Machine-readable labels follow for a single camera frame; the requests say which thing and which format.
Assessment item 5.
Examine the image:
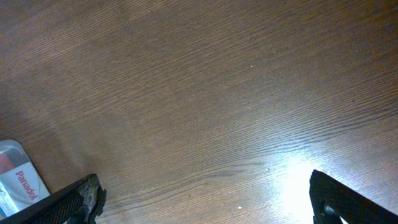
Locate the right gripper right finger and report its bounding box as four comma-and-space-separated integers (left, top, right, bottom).
309, 170, 397, 224

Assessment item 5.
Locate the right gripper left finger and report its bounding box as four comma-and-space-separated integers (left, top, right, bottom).
1, 174, 106, 224

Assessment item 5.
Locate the white Panadol box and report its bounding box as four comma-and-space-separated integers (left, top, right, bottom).
1, 162, 50, 218

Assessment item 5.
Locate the clear plastic container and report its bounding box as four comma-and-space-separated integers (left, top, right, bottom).
0, 139, 52, 220

